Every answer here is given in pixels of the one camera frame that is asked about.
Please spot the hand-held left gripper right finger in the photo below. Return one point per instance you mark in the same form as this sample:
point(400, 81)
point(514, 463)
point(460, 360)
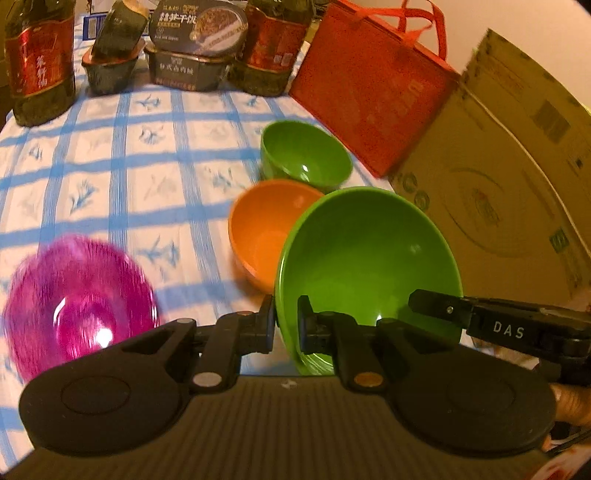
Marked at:
point(305, 332)

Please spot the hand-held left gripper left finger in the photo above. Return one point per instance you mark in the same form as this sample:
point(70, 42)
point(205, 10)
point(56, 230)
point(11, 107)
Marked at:
point(268, 323)

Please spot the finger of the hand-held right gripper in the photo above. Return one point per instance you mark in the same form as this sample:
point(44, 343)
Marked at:
point(438, 307)

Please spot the large green plastic bowl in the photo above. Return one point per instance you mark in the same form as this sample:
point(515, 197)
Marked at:
point(364, 258)

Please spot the orange plastic bowl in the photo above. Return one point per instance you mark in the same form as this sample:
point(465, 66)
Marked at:
point(263, 230)

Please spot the small green plastic bowl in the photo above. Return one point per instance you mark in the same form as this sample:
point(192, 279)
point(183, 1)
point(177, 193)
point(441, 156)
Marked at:
point(304, 157)

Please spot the large purple glass plate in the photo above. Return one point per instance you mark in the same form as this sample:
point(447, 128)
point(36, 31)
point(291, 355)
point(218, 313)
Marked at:
point(69, 272)

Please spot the person's right hand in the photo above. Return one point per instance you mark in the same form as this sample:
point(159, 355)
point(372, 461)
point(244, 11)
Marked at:
point(575, 406)

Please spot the large cardboard box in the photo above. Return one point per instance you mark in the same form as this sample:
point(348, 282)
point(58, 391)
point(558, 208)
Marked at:
point(498, 194)

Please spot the blue checked tablecloth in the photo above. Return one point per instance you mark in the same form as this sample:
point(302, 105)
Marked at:
point(138, 175)

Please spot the red tote bag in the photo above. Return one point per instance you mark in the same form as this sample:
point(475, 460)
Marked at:
point(369, 92)

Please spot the dark instant rice box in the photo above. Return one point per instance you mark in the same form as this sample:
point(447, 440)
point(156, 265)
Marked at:
point(184, 71)

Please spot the cooking oil bottle red label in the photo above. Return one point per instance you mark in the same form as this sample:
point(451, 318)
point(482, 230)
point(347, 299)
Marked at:
point(41, 69)
point(272, 50)

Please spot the instant rice box food photo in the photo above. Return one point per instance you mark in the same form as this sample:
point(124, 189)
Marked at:
point(194, 27)

